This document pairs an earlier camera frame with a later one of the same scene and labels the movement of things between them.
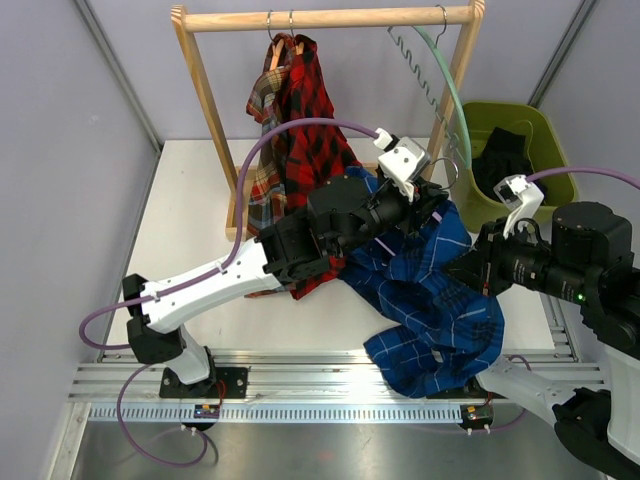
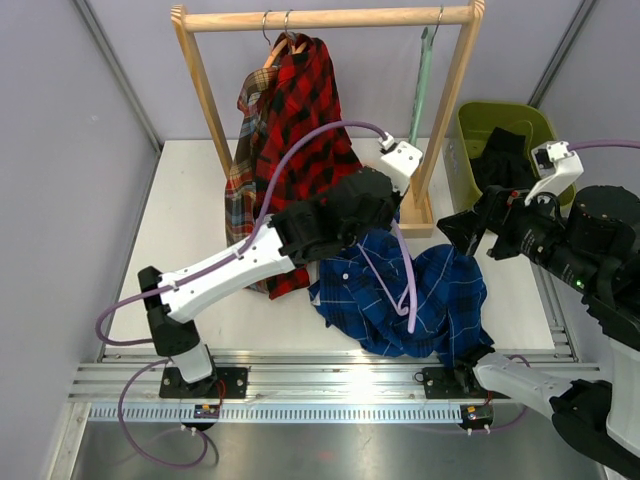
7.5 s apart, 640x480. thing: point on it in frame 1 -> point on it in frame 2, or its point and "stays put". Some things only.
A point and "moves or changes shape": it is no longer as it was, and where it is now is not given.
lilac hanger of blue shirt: x=437 y=217 -> x=410 y=297
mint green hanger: x=462 y=111 -> x=423 y=73
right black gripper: x=481 y=268 -> x=501 y=209
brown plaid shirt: x=268 y=195 -> x=240 y=216
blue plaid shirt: x=441 y=335 moves or changes shape
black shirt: x=504 y=155 stays put
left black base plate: x=222 y=383 stays put
